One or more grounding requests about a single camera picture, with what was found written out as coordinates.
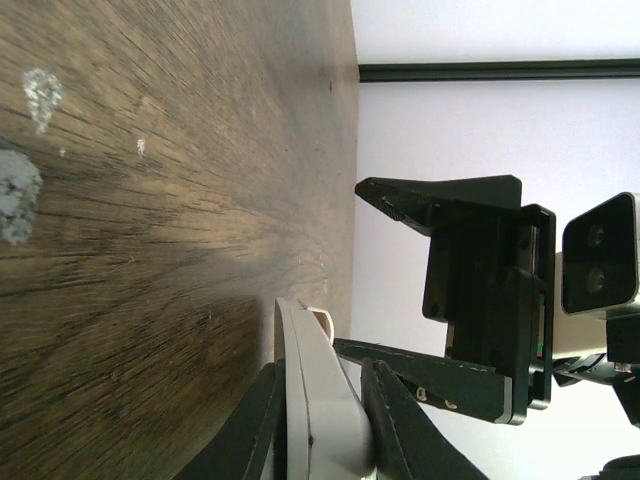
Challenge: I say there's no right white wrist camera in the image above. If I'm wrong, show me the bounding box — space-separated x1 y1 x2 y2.
549 191 640 361

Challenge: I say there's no white remote control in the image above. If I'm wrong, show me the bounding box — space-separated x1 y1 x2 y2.
274 298 376 479

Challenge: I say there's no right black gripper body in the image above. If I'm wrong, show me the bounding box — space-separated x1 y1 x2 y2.
422 204 556 410

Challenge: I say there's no black aluminium frame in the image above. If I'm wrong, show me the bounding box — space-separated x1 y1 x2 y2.
359 58 639 83

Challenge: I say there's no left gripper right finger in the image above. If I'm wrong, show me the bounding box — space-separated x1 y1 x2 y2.
361 359 486 480

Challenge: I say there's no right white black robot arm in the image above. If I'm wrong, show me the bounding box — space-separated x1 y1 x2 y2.
334 175 639 479

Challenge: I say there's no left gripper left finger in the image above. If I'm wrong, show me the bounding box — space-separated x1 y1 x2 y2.
175 360 287 479

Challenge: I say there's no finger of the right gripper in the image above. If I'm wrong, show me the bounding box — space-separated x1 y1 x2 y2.
355 175 522 237
333 338 528 425

